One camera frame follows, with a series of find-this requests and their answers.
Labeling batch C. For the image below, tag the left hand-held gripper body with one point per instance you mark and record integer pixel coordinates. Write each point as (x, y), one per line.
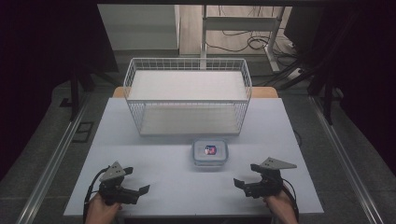
(112, 174)

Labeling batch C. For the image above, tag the person's right hand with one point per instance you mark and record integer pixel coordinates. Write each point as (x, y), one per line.
(280, 207)

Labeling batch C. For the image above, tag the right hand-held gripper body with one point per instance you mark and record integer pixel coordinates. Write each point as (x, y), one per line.
(271, 183)

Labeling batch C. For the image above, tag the white metal desk frame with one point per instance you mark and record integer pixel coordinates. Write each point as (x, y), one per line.
(239, 23)

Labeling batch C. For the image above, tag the black tripod stand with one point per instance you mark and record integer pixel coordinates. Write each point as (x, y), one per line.
(327, 93)
(74, 93)

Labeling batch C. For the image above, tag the metal floor rail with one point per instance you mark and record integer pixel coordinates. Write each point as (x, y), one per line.
(345, 161)
(53, 161)

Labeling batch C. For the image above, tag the white cabinet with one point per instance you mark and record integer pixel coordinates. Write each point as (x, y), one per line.
(140, 26)

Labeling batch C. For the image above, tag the white power strip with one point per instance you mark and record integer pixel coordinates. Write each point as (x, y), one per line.
(294, 73)

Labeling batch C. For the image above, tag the person's left hand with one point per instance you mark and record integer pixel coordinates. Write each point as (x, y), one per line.
(99, 211)

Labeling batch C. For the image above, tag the clear lidded food container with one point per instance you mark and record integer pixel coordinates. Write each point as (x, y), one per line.
(210, 153)

